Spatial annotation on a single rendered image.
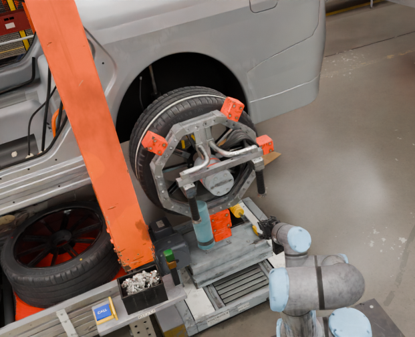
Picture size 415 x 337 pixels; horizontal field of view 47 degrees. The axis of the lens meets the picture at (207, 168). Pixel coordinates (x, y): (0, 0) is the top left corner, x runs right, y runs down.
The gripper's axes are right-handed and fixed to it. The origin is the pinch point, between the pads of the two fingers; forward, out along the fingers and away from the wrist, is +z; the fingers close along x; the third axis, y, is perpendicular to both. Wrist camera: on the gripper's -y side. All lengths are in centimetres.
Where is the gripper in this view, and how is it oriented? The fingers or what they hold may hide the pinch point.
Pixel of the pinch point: (260, 230)
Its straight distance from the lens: 218.4
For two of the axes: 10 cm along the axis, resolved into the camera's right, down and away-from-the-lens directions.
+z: -3.4, -0.3, 9.4
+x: -8.7, 3.8, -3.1
